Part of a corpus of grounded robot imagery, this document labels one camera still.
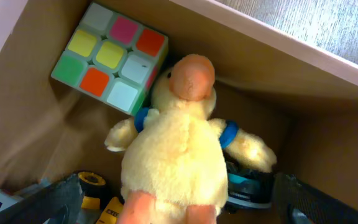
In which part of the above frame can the yellow plush toy animal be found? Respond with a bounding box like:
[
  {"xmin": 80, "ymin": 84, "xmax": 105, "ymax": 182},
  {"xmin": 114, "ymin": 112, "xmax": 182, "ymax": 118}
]
[{"xmin": 105, "ymin": 54, "xmax": 277, "ymax": 223}]

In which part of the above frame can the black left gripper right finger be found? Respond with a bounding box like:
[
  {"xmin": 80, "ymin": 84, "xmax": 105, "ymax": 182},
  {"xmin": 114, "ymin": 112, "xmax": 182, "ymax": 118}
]
[{"xmin": 272, "ymin": 173, "xmax": 358, "ymax": 224}]

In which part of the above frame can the black round cap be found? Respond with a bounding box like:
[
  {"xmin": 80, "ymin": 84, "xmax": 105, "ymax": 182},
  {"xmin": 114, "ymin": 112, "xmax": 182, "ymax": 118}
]
[{"xmin": 224, "ymin": 153, "xmax": 275, "ymax": 213}]

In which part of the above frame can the multicoloured puzzle cube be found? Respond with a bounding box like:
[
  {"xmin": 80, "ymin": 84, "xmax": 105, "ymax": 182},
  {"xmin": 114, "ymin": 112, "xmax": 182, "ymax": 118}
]
[{"xmin": 51, "ymin": 2, "xmax": 168, "ymax": 116}]

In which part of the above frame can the yellow grey toy truck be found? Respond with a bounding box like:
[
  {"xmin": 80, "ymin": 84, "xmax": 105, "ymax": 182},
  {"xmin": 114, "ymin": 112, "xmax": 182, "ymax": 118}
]
[{"xmin": 0, "ymin": 170, "xmax": 126, "ymax": 224}]

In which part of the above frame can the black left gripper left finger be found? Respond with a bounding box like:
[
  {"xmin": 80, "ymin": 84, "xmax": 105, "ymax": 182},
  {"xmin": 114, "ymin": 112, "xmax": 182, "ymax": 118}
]
[{"xmin": 0, "ymin": 174, "xmax": 84, "ymax": 224}]

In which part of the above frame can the white cardboard box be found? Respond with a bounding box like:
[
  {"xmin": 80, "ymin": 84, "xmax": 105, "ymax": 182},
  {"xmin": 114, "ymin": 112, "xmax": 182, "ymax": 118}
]
[{"xmin": 0, "ymin": 1, "xmax": 358, "ymax": 210}]

